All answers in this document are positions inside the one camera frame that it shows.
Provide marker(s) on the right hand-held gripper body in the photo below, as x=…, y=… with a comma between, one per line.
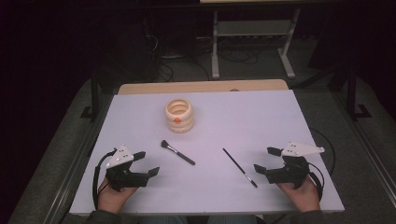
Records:
x=292, y=169

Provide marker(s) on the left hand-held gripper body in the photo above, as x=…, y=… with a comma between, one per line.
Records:
x=123, y=177

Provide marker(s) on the thin black brush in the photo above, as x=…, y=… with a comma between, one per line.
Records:
x=239, y=167

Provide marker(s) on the black makeup brush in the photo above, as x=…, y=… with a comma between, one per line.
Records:
x=177, y=152

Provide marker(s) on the cream ribbed brush holder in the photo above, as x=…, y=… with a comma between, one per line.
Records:
x=179, y=115

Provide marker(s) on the person's left hand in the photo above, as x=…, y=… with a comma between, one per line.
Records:
x=113, y=196

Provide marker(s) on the person's right hand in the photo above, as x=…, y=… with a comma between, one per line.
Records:
x=303, y=196

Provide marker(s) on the person's left leg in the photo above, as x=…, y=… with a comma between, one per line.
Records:
x=163, y=220

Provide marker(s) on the person's leg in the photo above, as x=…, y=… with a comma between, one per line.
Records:
x=232, y=219
x=163, y=220

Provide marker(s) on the white table board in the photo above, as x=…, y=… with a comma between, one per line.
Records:
x=236, y=118

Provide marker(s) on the person's right leg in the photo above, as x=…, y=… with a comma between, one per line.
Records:
x=232, y=219

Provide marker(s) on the black metal stand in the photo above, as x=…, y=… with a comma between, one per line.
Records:
x=94, y=96
x=353, y=93

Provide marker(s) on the wooden table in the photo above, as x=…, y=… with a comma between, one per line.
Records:
x=202, y=86

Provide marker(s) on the white desk frame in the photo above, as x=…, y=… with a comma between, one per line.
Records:
x=252, y=28

